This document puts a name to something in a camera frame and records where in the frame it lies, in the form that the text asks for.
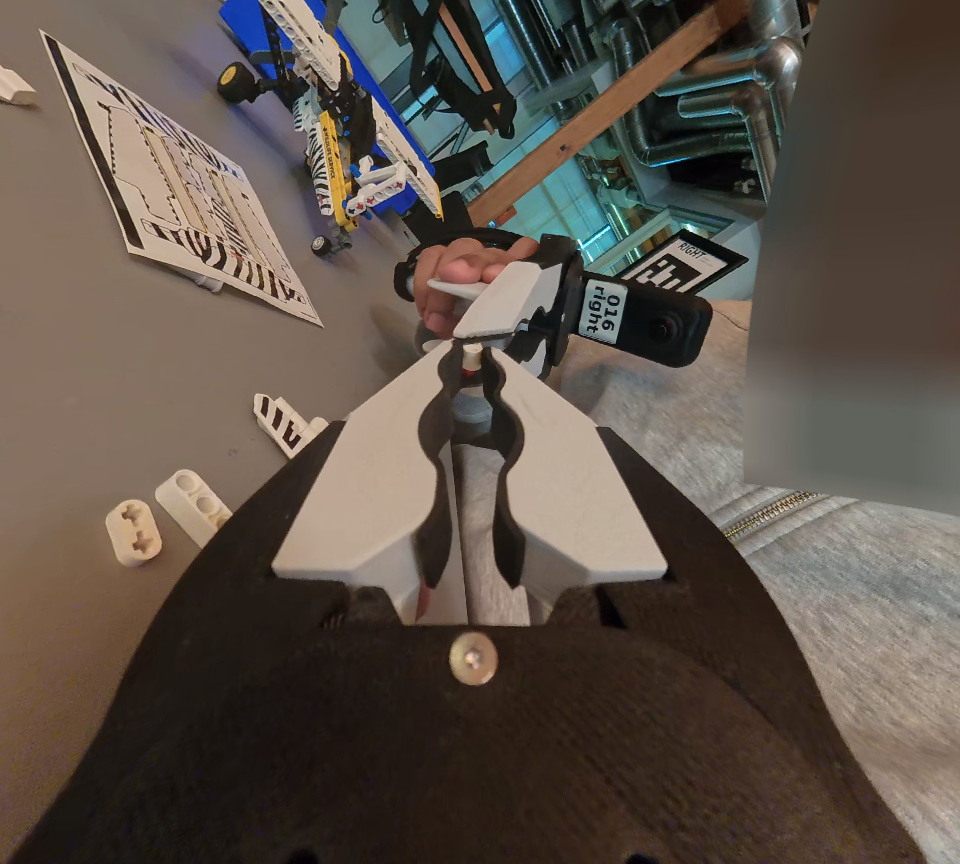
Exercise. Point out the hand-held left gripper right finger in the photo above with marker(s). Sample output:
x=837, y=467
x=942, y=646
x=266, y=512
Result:
x=585, y=504

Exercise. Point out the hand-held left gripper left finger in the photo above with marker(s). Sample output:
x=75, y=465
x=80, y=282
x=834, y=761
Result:
x=352, y=504

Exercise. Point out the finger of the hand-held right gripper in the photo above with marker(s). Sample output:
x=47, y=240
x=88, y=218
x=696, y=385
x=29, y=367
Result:
x=461, y=289
x=517, y=297

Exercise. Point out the white lego connector red pin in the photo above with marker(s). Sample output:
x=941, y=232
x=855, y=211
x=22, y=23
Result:
x=471, y=357

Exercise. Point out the zebra panel lego assembly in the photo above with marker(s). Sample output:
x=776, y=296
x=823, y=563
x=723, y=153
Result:
x=281, y=421

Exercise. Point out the white five-hole lego beam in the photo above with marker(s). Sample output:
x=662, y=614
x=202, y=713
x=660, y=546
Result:
x=191, y=500

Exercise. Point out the white two-hole lego connector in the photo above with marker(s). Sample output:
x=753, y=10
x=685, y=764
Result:
x=133, y=532

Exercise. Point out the small grey lego piece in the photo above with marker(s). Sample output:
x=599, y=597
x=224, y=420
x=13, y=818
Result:
x=211, y=281

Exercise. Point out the white yellow lego plane model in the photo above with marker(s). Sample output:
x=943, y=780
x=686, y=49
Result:
x=285, y=1

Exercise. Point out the white curved lego panel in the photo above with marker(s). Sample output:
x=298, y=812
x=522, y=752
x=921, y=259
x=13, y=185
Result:
x=15, y=87

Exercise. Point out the person's right hand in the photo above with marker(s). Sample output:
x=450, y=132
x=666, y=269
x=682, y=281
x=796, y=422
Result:
x=450, y=264

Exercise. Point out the wooden ceiling beam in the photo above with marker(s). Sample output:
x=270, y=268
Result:
x=570, y=140

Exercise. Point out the zebra striped sticker sheet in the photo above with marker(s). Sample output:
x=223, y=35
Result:
x=187, y=181

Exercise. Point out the person's grey hoodie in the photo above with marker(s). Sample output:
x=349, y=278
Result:
x=862, y=616

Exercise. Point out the blue plastic bin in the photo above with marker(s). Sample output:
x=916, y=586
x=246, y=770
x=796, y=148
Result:
x=244, y=23

